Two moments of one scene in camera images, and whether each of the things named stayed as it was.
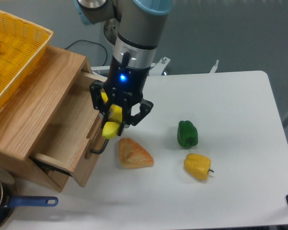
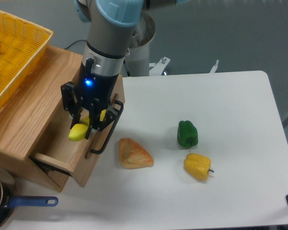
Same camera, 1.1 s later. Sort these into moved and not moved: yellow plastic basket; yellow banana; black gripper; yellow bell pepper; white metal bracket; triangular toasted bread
Moved: black gripper; yellow banana
Not moved: yellow bell pepper; triangular toasted bread; white metal bracket; yellow plastic basket
